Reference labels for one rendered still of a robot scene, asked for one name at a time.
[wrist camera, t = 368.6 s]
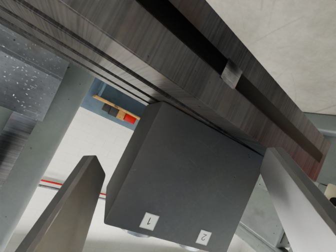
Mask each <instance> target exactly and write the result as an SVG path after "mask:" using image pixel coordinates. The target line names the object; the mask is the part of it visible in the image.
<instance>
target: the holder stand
mask: <svg viewBox="0 0 336 252"><path fill-rule="evenodd" d="M263 158H264V156H262V155H260V154H258V153H257V152H255V151H253V150H251V149H249V148H248V147H246V146H244V145H242V144H241V143H239V142H237V141H235V140H233V139H232V138H230V137H228V136H226V135H224V134H223V133H221V132H219V131H217V130H215V129H214V128H212V127H210V126H208V125H206V124H205V123H203V122H201V121H199V120H198V119H196V118H194V117H192V116H190V115H189V114H187V113H185V112H183V111H181V110H180V109H178V108H176V107H174V106H172V105H171V104H169V103H167V102H165V101H161V102H157V103H152V104H148V105H147V106H146V108H145V110H144V112H143V114H142V116H141V118H140V120H139V122H138V124H137V126H136V128H135V130H134V132H133V134H132V136H131V138H130V140H129V142H128V144H127V146H126V148H125V150H124V152H123V154H122V156H121V158H120V160H119V162H118V164H117V166H116V168H115V170H114V172H113V174H112V176H111V178H110V180H109V182H108V184H107V186H106V196H105V209H104V224H106V225H109V226H113V227H116V228H120V229H122V230H123V231H125V232H126V233H128V234H130V235H133V236H135V237H139V238H149V237H154V238H158V239H162V240H166V241H169V242H173V243H176V244H177V245H179V246H180V247H182V248H185V249H187V250H190V251H199V250H203V251H207V252H227V250H228V248H229V246H230V243H231V241H232V239H233V236H234V234H235V232H236V229H237V227H238V225H239V222H240V220H241V218H242V215H243V213H244V211H245V208H246V206H247V204H248V201H249V199H250V197H251V194H252V192H253V190H254V187H255V185H256V183H257V180H258V178H259V176H260V167H261V164H262V161H263Z"/></svg>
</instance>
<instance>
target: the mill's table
mask: <svg viewBox="0 0 336 252"><path fill-rule="evenodd" d="M0 24H1V25H3V26H5V27H7V28H9V29H10V30H12V31H14V32H16V33H17V34H19V35H21V36H23V37H25V38H26V39H28V40H30V41H32V42H33V43H35V44H37V45H39V46H41V47H42V48H44V49H46V50H48V51H50V52H51V53H53V54H55V55H57V56H58V57H60V58H62V59H64V60H66V61H67V62H69V63H71V64H73V65H74V66H76V67H78V68H80V69H82V70H83V71H85V72H87V73H89V74H91V75H92V76H94V77H96V78H98V79H99V80H101V81H103V82H105V83H107V84H108V85H110V86H112V87H114V88H115V89H117V90H119V91H121V92H123V93H124V94H126V95H128V96H130V97H132V98H133V99H135V100H137V101H139V102H140V103H142V104H144V105H146V106H147V105H150V104H154V103H158V102H167V103H168V104H170V105H172V106H174V107H176V108H177V109H179V110H181V111H183V112H185V113H186V114H188V115H190V116H192V117H194V118H195V119H197V120H199V121H201V122H202V123H204V124H206V125H208V126H210V127H211V128H213V129H215V130H217V131H219V132H220V133H222V134H224V135H226V136H228V137H229V138H231V139H233V140H235V141H237V142H238V143H240V144H242V145H244V146H245V147H247V148H249V149H251V150H253V151H254V152H256V153H258V154H260V155H262V156H263V157H264V155H265V153H266V150H267V148H278V147H282V148H283V149H284V150H285V151H286V152H287V153H288V154H289V155H290V156H291V157H292V159H293V160H294V161H295V162H296V163H297V164H298V165H299V167H300V168H301V169H302V170H303V171H304V172H305V173H306V175H307V176H308V177H309V178H310V179H311V180H312V181H313V182H316V181H317V178H318V176H319V173H320V171H321V168H322V166H323V163H324V161H325V158H326V156H327V153H328V151H329V148H330V146H331V144H330V143H329V142H328V141H327V140H326V138H325V137H324V136H323V135H322V134H321V133H320V132H319V130H318V129H317V128H316V127H315V126H314V125H313V123H312V122H311V121H310V120H309V119H308V118H307V117H306V115H305V114H304V113H303V112H302V111H301V110H300V108H299V107H298V106H297V105H296V104H295V103H294V102H293V100H292V99H291V98H290V97H289V96H288V95H287V93H286V92H285V91H284V90H283V89H282V88H281V87H280V85H279V84H278V83H277V82H276V81H275V80H274V78H273V77H272V76H271V75H270V74H269V73H268V71H267V70H266V69H265V68H264V67H263V66H262V65H261V63H260V62H259V61H258V60H257V59H256V58H255V56H254V55H253V54H252V53H251V52H250V51H249V50H248V48H247V47H246V46H245V45H244V44H243V43H242V41H241V40H240V39H239V38H238V37H237V36H236V35H235V33H234V32H233V31H232V30H231V29H230V28H229V26H228V25H227V24H226V23H225V22H224V21H223V20H222V18H221V17H220V16H219V15H218V14H217V13H216V11H215V10H214V9H213V8H212V7H211V6H210V5H209V3H208V2H207V1H206V0H0Z"/></svg>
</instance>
